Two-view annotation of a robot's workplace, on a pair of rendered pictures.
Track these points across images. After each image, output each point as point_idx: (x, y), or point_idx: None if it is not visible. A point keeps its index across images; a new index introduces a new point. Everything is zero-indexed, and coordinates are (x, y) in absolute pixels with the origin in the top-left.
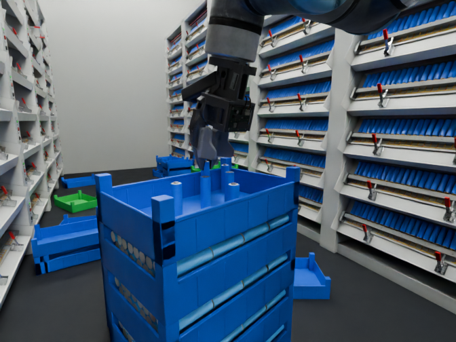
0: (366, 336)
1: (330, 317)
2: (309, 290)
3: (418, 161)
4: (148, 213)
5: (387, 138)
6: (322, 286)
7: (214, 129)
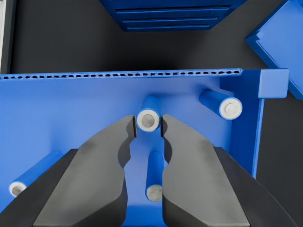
0: (267, 138)
1: (270, 110)
2: (290, 84)
3: None
4: (33, 106)
5: None
6: (302, 95)
7: (169, 212)
